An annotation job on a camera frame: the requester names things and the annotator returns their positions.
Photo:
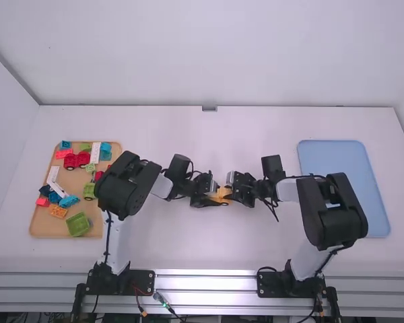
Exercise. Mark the cyan toy car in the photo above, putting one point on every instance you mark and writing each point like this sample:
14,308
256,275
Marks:
69,201

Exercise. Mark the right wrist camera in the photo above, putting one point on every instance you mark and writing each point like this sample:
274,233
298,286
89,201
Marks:
229,177

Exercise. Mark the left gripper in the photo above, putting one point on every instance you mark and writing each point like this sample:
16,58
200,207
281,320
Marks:
198,191

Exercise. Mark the silver rails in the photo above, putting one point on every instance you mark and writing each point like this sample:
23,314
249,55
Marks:
205,286

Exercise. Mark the blue toy brick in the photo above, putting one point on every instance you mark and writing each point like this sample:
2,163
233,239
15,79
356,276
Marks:
55,198

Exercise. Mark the blue mat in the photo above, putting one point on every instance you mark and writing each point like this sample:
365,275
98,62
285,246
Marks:
336,158

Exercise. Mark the green toy car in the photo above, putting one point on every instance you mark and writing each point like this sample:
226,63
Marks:
89,191

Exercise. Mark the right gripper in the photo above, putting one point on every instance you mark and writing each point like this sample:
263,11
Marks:
244,190

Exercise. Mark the pink toy brick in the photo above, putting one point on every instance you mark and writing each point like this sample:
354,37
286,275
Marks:
64,154
42,201

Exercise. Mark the dark teal toy brick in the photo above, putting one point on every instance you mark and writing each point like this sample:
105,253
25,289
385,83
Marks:
45,190

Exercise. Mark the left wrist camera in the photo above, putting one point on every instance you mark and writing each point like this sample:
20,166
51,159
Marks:
212,186

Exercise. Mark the yellow toy car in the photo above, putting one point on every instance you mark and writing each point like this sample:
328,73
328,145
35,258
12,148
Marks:
222,193

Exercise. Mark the large green toy brick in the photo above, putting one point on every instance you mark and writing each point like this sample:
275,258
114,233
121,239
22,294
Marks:
77,223

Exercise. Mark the red toy car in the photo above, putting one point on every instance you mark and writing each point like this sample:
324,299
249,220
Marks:
75,161

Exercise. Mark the clear teal toy brick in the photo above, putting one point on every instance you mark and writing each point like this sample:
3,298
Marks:
105,155

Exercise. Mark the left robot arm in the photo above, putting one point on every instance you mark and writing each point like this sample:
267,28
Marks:
121,188

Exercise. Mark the tan tray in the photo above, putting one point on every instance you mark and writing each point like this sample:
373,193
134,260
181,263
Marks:
75,183

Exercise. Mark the orange toy brick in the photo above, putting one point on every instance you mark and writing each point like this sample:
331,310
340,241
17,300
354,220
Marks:
58,211

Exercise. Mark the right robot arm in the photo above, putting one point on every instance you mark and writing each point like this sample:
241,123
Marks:
333,208

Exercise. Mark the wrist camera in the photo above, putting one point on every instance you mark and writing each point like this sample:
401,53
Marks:
229,177
212,186

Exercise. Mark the white long toy brick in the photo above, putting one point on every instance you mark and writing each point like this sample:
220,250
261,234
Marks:
96,153
53,175

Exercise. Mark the cyan toy brick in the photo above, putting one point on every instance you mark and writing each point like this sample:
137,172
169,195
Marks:
106,147

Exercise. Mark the small green toy brick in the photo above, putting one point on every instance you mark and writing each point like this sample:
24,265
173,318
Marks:
90,167

